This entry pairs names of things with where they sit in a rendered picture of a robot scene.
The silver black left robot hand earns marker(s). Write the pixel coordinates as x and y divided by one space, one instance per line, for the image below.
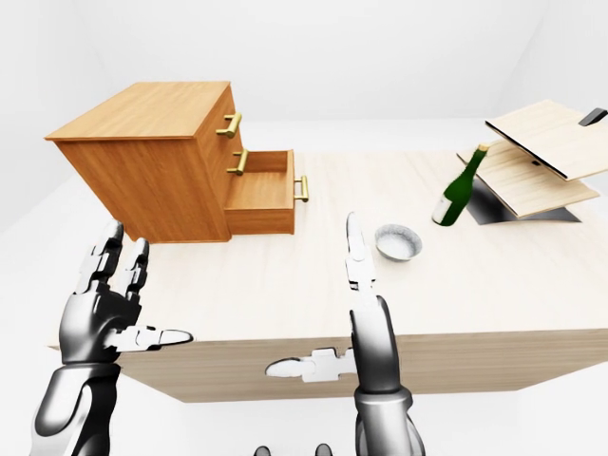
97 318

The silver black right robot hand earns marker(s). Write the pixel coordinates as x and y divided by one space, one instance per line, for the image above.
375 342

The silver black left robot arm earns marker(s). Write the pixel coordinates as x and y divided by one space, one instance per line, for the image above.
66 413

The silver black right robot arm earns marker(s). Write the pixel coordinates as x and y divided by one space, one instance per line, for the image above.
385 423

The grey patterned bowl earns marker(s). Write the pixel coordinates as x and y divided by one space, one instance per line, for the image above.
398 243

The wooden cabinet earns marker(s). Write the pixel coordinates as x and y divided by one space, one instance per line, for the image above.
142 166

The small dark rounded shape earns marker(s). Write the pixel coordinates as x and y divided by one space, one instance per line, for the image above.
324 450
262 451

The green wine bottle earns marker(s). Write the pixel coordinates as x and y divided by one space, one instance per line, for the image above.
456 190

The closed wooden drawer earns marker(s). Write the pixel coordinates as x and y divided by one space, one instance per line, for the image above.
222 183
217 107

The open wooden drawer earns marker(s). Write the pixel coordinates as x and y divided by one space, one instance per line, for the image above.
259 190

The pale wooden wine rack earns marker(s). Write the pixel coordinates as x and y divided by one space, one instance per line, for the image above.
537 142

